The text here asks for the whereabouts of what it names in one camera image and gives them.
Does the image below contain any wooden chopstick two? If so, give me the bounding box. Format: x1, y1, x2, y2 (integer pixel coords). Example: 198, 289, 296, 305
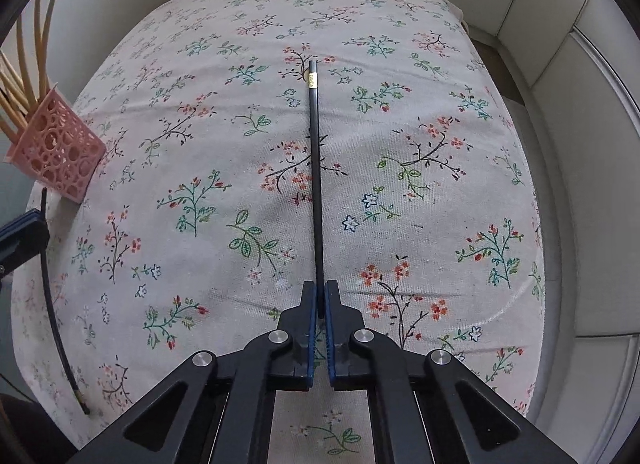
34, 0, 47, 101

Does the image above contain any wooden chopstick three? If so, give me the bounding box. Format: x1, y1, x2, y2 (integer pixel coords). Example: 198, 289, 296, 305
39, 0, 56, 97

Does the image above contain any black chopstick with gold band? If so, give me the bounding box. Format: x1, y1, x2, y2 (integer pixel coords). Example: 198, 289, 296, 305
308, 60, 324, 291

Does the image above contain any wooden chopstick one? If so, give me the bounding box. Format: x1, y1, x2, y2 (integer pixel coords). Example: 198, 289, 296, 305
16, 16, 37, 108

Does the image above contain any wooden chopstick four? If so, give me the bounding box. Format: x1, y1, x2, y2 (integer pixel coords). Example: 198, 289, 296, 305
1, 52, 25, 94

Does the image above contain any pink perforated utensil basket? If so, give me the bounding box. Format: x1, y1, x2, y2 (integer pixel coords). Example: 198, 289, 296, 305
4, 86, 106, 204

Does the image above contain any wooden chopstick in basket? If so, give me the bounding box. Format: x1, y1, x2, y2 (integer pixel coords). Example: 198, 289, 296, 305
0, 92, 28, 129
0, 117, 18, 144
0, 72, 28, 118

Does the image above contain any floral tablecloth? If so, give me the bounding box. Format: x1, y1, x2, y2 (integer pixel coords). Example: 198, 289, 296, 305
12, 0, 544, 447

